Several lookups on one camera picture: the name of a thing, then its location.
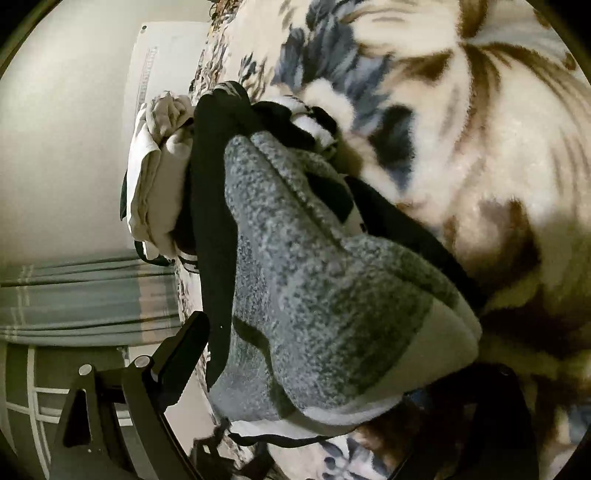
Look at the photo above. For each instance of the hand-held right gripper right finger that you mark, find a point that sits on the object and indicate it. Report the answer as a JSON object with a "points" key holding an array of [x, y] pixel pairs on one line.
{"points": [[515, 424]]}

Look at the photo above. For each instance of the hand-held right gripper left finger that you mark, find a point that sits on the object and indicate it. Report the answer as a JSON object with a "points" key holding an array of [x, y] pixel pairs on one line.
{"points": [[182, 337]]}

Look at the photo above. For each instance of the striped knit sweater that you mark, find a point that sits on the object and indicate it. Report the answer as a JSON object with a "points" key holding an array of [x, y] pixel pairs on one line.
{"points": [[314, 286]]}

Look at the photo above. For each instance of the grey green curtain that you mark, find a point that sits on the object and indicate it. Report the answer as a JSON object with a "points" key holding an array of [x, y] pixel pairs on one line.
{"points": [[87, 300]]}

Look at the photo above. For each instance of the white framed window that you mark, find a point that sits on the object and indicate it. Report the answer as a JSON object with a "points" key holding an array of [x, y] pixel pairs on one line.
{"points": [[37, 397]]}

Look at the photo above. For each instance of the white folded garment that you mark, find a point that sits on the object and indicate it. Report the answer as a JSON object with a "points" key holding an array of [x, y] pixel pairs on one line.
{"points": [[154, 175]]}

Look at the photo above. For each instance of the floral bed blanket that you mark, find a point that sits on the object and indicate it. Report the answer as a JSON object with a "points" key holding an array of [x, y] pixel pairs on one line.
{"points": [[485, 115]]}

